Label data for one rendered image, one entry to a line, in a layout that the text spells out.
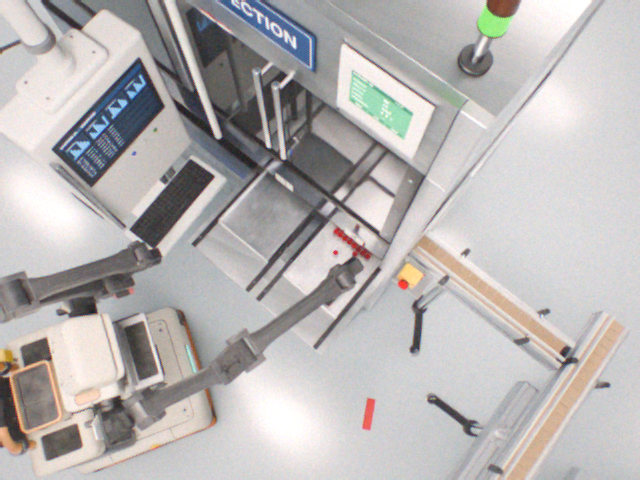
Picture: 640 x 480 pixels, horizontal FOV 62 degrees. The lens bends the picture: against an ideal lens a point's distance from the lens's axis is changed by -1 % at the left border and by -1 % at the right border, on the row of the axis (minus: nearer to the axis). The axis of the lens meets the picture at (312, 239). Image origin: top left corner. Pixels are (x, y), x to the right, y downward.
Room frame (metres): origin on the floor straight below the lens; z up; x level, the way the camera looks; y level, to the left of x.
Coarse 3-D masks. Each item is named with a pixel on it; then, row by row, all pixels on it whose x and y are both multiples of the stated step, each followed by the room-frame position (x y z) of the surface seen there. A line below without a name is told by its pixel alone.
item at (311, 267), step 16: (320, 240) 0.59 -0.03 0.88; (336, 240) 0.59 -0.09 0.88; (304, 256) 0.53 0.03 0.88; (320, 256) 0.53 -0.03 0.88; (288, 272) 0.46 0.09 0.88; (304, 272) 0.46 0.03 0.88; (320, 272) 0.46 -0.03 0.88; (368, 272) 0.46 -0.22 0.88; (304, 288) 0.40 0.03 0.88; (336, 304) 0.34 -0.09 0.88
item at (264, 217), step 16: (272, 176) 0.87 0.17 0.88; (256, 192) 0.80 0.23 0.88; (272, 192) 0.80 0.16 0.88; (288, 192) 0.80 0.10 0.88; (240, 208) 0.73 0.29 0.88; (256, 208) 0.73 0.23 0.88; (272, 208) 0.73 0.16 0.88; (288, 208) 0.73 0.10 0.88; (304, 208) 0.73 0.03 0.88; (224, 224) 0.65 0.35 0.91; (240, 224) 0.66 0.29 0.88; (256, 224) 0.66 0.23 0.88; (272, 224) 0.66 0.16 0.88; (288, 224) 0.66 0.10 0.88; (256, 240) 0.59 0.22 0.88; (272, 240) 0.59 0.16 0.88; (272, 256) 0.52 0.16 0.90
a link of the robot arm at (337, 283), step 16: (336, 272) 0.35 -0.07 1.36; (320, 288) 0.30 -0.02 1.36; (336, 288) 0.31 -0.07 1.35; (304, 304) 0.26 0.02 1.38; (320, 304) 0.26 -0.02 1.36; (272, 320) 0.21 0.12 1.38; (288, 320) 0.21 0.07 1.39; (240, 336) 0.16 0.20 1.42; (256, 336) 0.16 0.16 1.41; (272, 336) 0.16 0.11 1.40; (256, 352) 0.12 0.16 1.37
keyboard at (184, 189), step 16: (192, 160) 0.97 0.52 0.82; (176, 176) 0.89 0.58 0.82; (192, 176) 0.89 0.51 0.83; (208, 176) 0.89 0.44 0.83; (160, 192) 0.82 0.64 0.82; (176, 192) 0.82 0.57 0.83; (192, 192) 0.82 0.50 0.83; (160, 208) 0.75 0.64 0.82; (176, 208) 0.75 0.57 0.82; (144, 224) 0.68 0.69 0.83; (160, 224) 0.68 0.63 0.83; (144, 240) 0.61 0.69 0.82; (160, 240) 0.61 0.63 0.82
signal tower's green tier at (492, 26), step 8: (480, 16) 0.58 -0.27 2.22; (488, 16) 0.56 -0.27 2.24; (512, 16) 0.56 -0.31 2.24; (480, 24) 0.57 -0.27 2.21; (488, 24) 0.56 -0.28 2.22; (496, 24) 0.55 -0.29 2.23; (504, 24) 0.56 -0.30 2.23; (488, 32) 0.56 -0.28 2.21; (496, 32) 0.55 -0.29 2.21; (504, 32) 0.56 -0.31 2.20
